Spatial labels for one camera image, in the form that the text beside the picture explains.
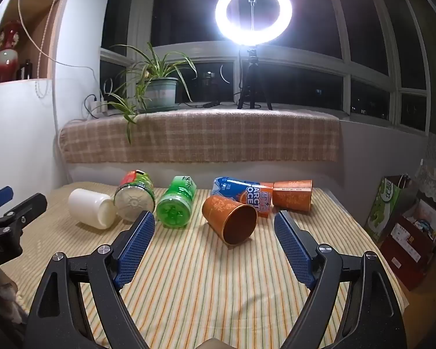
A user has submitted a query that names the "beaded pull cord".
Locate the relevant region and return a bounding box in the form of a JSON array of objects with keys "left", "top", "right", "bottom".
[{"left": 32, "top": 0, "right": 70, "bottom": 99}]

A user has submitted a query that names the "red and white vase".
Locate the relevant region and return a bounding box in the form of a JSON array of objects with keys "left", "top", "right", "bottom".
[{"left": 0, "top": 21, "right": 23, "bottom": 84}]

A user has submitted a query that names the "black tripod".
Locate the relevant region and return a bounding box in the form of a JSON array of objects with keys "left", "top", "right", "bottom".
[{"left": 236, "top": 47, "right": 273, "bottom": 111}]

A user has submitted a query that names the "potted spider plant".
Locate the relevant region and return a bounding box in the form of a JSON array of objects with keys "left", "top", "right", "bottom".
[{"left": 94, "top": 41, "right": 199, "bottom": 145}]

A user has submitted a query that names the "wooden shelf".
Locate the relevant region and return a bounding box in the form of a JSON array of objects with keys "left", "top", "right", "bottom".
[{"left": 0, "top": 0, "right": 75, "bottom": 87}]

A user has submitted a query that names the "white cable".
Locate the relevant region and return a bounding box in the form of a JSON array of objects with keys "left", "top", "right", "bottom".
[{"left": 17, "top": 0, "right": 107, "bottom": 103}]

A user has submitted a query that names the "white window frame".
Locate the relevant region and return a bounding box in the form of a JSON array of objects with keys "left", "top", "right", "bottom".
[{"left": 99, "top": 0, "right": 436, "bottom": 136}]

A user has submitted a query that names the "red and green plastic bottle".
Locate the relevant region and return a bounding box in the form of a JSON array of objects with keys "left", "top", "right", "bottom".
[{"left": 114, "top": 169, "right": 156, "bottom": 223}]

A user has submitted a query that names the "brown plaid cloth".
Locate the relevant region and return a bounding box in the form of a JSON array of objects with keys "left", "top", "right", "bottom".
[{"left": 58, "top": 111, "right": 341, "bottom": 165}]

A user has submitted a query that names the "orange patterned cup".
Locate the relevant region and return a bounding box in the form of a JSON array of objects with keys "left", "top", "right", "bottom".
[
  {"left": 272, "top": 179, "right": 314, "bottom": 212},
  {"left": 202, "top": 195, "right": 258, "bottom": 245}
]

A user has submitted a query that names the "black cable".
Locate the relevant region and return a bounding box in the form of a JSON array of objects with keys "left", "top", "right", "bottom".
[{"left": 183, "top": 99, "right": 241, "bottom": 109}]

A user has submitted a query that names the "ring light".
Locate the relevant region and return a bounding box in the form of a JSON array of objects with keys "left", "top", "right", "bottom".
[{"left": 214, "top": 0, "right": 293, "bottom": 48}]

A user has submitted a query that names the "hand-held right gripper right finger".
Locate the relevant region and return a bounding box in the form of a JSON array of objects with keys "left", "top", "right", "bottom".
[{"left": 274, "top": 210, "right": 408, "bottom": 349}]

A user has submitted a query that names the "green cardboard box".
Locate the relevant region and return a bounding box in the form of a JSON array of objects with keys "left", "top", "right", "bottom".
[{"left": 365, "top": 175, "right": 419, "bottom": 243}]

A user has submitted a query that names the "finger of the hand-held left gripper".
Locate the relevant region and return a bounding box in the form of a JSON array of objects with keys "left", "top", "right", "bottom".
[
  {"left": 0, "top": 186, "right": 15, "bottom": 217},
  {"left": 0, "top": 193, "right": 48, "bottom": 243}
]

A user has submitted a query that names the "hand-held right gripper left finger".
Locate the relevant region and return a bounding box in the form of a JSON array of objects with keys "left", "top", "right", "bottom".
[{"left": 24, "top": 210, "right": 156, "bottom": 349}]

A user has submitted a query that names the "white cup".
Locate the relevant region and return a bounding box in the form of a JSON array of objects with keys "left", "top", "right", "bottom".
[{"left": 68, "top": 188, "right": 116, "bottom": 230}]

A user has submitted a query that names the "white power strip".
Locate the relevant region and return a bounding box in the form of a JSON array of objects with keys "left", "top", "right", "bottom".
[{"left": 86, "top": 95, "right": 110, "bottom": 119}]

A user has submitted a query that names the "red cardboard box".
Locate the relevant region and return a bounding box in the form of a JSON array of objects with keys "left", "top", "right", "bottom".
[{"left": 379, "top": 199, "right": 436, "bottom": 292}]

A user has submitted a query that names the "blue and orange drink can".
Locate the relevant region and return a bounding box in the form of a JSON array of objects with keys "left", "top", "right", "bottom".
[{"left": 211, "top": 177, "right": 274, "bottom": 219}]

